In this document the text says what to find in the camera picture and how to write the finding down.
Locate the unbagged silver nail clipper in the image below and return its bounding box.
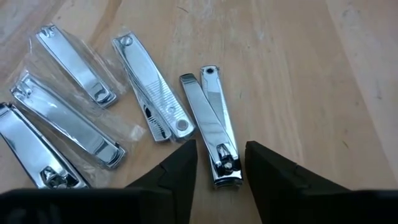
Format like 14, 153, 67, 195
179, 64, 244, 189

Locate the bagged nail clipper with file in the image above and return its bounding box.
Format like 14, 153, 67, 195
111, 30, 197, 143

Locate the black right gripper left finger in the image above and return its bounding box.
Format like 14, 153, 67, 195
124, 139, 199, 224

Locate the bagged silver nail clipper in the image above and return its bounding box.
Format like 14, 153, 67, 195
0, 101, 91, 190
29, 24, 128, 109
10, 72, 146, 169

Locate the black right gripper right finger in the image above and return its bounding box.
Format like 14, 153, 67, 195
244, 140, 398, 224

